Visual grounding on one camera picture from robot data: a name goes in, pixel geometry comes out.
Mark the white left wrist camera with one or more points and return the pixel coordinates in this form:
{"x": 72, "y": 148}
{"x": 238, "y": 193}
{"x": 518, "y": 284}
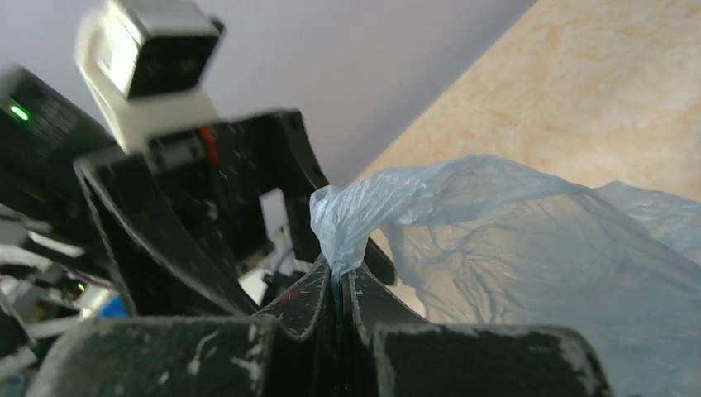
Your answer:
{"x": 143, "y": 63}

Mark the light blue plastic trash bag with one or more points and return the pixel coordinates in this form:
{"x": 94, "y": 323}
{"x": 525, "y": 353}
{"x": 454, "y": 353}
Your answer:
{"x": 486, "y": 240}

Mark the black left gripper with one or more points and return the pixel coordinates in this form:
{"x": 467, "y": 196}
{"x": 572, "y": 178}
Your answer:
{"x": 213, "y": 177}

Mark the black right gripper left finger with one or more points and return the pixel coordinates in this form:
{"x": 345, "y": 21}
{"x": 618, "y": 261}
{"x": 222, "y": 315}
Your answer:
{"x": 275, "y": 352}

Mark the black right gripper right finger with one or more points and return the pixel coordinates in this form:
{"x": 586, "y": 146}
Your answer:
{"x": 392, "y": 351}

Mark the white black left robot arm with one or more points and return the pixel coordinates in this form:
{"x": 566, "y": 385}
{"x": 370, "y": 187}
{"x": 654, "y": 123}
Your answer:
{"x": 42, "y": 136}

